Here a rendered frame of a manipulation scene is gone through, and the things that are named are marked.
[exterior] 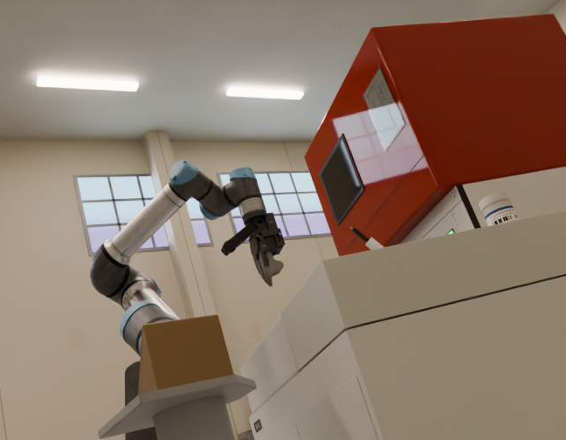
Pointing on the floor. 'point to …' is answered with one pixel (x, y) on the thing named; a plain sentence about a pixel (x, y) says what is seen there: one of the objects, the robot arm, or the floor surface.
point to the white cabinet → (442, 374)
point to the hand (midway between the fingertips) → (267, 282)
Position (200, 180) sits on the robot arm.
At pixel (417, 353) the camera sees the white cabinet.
